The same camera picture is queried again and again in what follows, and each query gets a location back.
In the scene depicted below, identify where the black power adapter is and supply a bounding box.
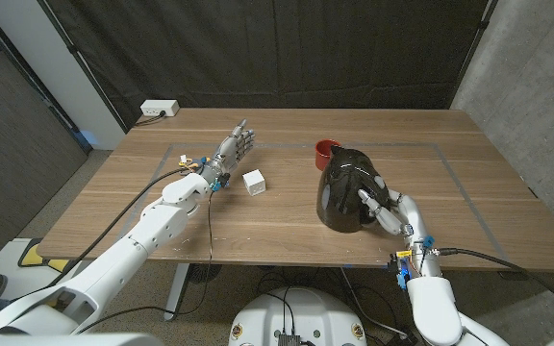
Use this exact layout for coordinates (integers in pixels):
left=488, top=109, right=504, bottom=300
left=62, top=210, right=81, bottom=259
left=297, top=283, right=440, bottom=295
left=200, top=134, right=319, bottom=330
left=385, top=329, right=420, bottom=346

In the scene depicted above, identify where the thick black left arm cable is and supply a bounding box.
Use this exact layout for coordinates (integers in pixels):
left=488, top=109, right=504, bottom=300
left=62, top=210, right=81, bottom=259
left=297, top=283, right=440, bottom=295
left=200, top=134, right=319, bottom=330
left=48, top=165, right=191, bottom=289

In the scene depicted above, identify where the thin black left wrist cable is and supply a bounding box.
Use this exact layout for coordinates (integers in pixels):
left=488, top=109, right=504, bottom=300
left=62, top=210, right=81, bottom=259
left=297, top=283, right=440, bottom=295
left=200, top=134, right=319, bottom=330
left=75, top=189, right=215, bottom=335

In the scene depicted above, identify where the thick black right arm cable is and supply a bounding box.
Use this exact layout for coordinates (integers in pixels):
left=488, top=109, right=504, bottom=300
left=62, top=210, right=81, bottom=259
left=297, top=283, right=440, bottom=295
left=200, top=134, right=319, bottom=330
left=438, top=247, right=554, bottom=318

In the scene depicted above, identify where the black backdrop stand pole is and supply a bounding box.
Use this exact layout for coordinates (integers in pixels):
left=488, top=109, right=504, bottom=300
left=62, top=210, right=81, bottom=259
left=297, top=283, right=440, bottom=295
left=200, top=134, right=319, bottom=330
left=449, top=0, right=499, bottom=110
left=36, top=0, right=129, bottom=134

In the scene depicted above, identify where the red enamel cup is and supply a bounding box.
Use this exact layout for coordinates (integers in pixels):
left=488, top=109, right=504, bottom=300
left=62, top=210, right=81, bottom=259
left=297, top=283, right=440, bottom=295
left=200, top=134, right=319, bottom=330
left=314, top=138, right=341, bottom=172

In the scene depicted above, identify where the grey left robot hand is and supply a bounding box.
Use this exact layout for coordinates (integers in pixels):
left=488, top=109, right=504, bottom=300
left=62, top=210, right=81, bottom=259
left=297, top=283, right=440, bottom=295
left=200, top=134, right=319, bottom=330
left=201, top=118, right=257, bottom=179

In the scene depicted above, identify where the grey floor cable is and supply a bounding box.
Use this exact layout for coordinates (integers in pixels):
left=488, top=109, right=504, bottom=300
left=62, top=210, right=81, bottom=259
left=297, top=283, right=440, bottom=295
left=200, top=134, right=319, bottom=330
left=338, top=266, right=409, bottom=338

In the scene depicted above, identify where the white power strip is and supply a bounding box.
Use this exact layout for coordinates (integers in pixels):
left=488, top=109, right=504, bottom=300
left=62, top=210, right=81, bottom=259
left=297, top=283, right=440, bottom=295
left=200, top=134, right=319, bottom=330
left=139, top=99, right=181, bottom=118

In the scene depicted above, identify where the white cube block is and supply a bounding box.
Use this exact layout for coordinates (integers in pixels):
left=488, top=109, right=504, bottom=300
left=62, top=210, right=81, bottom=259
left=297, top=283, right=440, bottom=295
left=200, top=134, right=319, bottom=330
left=241, top=168, right=267, bottom=197

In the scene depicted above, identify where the white table leg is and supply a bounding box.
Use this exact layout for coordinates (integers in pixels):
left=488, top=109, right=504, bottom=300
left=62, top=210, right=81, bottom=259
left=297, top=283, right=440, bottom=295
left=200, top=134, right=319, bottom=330
left=164, top=262, right=191, bottom=322

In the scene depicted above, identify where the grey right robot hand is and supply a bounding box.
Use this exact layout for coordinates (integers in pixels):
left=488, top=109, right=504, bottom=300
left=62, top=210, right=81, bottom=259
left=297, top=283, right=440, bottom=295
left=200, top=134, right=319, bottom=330
left=357, top=175, right=428, bottom=242

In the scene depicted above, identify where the black glossy kettle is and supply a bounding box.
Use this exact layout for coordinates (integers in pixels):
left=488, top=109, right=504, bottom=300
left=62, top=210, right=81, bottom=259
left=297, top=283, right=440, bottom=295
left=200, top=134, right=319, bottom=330
left=315, top=145, right=391, bottom=235

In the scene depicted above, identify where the black torso cable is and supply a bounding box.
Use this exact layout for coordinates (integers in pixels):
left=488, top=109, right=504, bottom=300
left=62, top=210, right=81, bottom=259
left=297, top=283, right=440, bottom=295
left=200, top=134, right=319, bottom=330
left=263, top=287, right=297, bottom=337

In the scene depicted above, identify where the black power strip cord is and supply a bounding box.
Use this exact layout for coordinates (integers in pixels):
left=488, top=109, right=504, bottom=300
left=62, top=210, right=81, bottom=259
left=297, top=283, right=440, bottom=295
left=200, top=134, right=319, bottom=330
left=134, top=110, right=167, bottom=128

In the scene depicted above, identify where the black fabric backdrop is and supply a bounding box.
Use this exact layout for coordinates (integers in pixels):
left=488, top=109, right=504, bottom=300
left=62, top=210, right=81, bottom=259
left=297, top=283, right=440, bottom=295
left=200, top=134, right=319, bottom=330
left=40, top=0, right=492, bottom=129

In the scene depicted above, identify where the white base with yellow pad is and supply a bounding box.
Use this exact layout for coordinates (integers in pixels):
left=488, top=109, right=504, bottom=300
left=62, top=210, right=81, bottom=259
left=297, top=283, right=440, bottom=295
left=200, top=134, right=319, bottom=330
left=0, top=237, right=74, bottom=302

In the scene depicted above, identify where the grey tape outline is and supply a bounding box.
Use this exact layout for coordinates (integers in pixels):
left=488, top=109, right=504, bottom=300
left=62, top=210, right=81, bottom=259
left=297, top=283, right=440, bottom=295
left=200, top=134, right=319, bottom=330
left=117, top=142, right=512, bottom=263

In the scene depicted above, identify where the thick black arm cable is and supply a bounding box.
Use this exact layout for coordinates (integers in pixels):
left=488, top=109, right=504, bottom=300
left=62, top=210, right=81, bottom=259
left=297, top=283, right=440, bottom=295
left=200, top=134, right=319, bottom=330
left=48, top=165, right=191, bottom=289
left=438, top=247, right=554, bottom=318

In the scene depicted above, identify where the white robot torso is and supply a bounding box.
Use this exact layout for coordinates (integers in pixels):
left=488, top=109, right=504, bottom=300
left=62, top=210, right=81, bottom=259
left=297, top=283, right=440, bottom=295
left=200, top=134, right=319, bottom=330
left=228, top=286, right=368, bottom=346

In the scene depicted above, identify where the black round fan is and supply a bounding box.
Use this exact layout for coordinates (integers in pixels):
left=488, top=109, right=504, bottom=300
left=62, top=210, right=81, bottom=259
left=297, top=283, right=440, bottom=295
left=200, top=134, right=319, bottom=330
left=188, top=262, right=223, bottom=284

